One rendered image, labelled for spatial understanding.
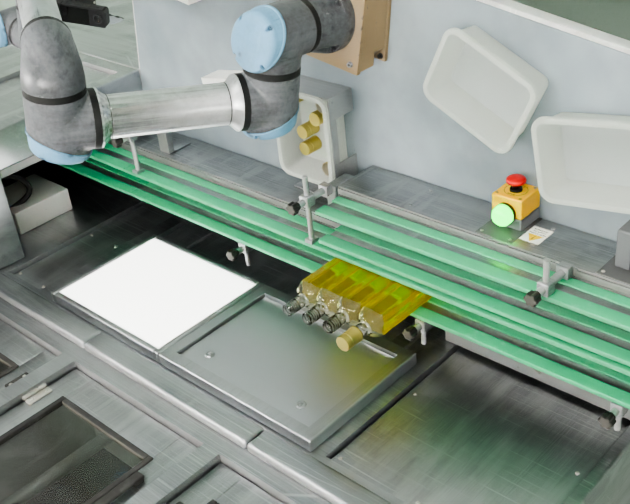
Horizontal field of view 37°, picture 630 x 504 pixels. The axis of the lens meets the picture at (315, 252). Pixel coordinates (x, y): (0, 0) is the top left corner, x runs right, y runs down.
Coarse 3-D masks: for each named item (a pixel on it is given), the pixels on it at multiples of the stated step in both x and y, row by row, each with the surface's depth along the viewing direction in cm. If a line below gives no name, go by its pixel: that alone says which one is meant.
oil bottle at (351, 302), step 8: (368, 280) 202; (376, 280) 202; (384, 280) 201; (392, 280) 202; (352, 288) 200; (360, 288) 200; (368, 288) 199; (376, 288) 199; (384, 288) 200; (344, 296) 198; (352, 296) 198; (360, 296) 197; (368, 296) 197; (344, 304) 196; (352, 304) 195; (360, 304) 195; (352, 312) 195; (352, 320) 196
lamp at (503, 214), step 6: (498, 204) 189; (504, 204) 187; (492, 210) 188; (498, 210) 187; (504, 210) 186; (510, 210) 187; (492, 216) 188; (498, 216) 187; (504, 216) 186; (510, 216) 187; (498, 222) 188; (504, 222) 187; (510, 222) 188
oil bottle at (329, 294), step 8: (344, 272) 206; (352, 272) 206; (360, 272) 206; (368, 272) 205; (336, 280) 204; (344, 280) 204; (352, 280) 203; (360, 280) 203; (328, 288) 202; (336, 288) 201; (344, 288) 201; (320, 296) 200; (328, 296) 199; (336, 296) 199; (328, 304) 199; (336, 304) 199; (328, 312) 200; (336, 312) 200
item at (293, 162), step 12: (300, 96) 213; (312, 96) 211; (300, 108) 226; (312, 108) 223; (324, 108) 210; (300, 120) 228; (324, 120) 211; (324, 132) 224; (288, 144) 228; (324, 144) 226; (288, 156) 229; (300, 156) 232; (312, 156) 231; (324, 156) 228; (288, 168) 229; (300, 168) 229; (312, 168) 228; (312, 180) 224; (324, 180) 222
